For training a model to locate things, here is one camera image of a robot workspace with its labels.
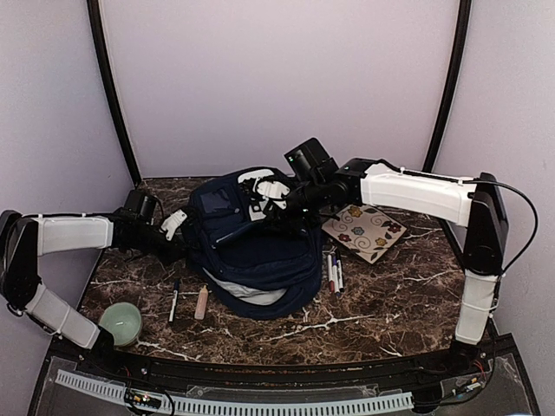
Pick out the navy blue student backpack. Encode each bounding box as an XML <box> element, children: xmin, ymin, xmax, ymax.
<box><xmin>180</xmin><ymin>167</ymin><xmax>323</xmax><ymax>320</ymax></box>

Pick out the white slotted cable duct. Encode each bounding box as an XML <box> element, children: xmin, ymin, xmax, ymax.
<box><xmin>54</xmin><ymin>370</ymin><xmax>414</xmax><ymax>415</ymax></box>

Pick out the beige floral notebook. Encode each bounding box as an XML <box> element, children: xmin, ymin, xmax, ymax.
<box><xmin>323</xmin><ymin>205</ymin><xmax>407</xmax><ymax>264</ymax></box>

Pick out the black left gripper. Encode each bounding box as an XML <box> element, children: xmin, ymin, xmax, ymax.
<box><xmin>127</xmin><ymin>224</ymin><xmax>192</xmax><ymax>267</ymax></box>

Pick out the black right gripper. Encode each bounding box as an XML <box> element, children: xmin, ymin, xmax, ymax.
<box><xmin>259</xmin><ymin>177</ymin><xmax>329</xmax><ymax>233</ymax></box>

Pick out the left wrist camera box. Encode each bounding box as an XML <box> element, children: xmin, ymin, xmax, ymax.
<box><xmin>123</xmin><ymin>190</ymin><xmax>158</xmax><ymax>223</ymax></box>

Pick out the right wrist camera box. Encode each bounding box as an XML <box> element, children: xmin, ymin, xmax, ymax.
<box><xmin>284</xmin><ymin>138</ymin><xmax>338</xmax><ymax>185</ymax></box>

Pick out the black frame post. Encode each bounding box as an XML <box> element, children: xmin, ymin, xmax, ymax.
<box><xmin>422</xmin><ymin>0</ymin><xmax>473</xmax><ymax>172</ymax></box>
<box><xmin>86</xmin><ymin>0</ymin><xmax>142</xmax><ymax>186</ymax></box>

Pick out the red capped white marker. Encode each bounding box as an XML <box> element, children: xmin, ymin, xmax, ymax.
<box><xmin>331</xmin><ymin>258</ymin><xmax>342</xmax><ymax>296</ymax></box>

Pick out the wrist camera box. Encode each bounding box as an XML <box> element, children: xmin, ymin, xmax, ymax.
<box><xmin>284</xmin><ymin>138</ymin><xmax>338</xmax><ymax>185</ymax></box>
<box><xmin>123</xmin><ymin>190</ymin><xmax>158</xmax><ymax>223</ymax></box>

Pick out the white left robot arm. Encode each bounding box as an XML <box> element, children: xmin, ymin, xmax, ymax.
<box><xmin>1</xmin><ymin>209</ymin><xmax>186</xmax><ymax>378</ymax></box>

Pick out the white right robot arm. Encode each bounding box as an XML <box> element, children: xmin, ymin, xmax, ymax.
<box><xmin>286</xmin><ymin>154</ymin><xmax>508</xmax><ymax>376</ymax></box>

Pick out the black left frame post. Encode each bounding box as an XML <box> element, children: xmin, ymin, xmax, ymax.
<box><xmin>86</xmin><ymin>0</ymin><xmax>142</xmax><ymax>186</ymax></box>

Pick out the pale green round bowl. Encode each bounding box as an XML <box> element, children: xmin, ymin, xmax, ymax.
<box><xmin>99</xmin><ymin>302</ymin><xmax>142</xmax><ymax>347</ymax></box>

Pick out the black right frame post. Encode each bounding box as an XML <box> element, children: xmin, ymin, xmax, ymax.
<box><xmin>422</xmin><ymin>0</ymin><xmax>473</xmax><ymax>172</ymax></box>

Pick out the black tipped whiteboard marker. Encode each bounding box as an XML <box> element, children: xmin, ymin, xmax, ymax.
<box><xmin>336</xmin><ymin>253</ymin><xmax>345</xmax><ymax>293</ymax></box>

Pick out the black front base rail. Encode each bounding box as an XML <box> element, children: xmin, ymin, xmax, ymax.
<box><xmin>33</xmin><ymin>335</ymin><xmax>529</xmax><ymax>401</ymax></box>

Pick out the pink translucent glue bottle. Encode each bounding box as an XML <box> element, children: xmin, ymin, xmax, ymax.
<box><xmin>194</xmin><ymin>285</ymin><xmax>209</xmax><ymax>321</ymax></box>

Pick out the purple tipped white marker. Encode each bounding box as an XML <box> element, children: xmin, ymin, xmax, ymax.
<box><xmin>326</xmin><ymin>253</ymin><xmax>340</xmax><ymax>294</ymax></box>

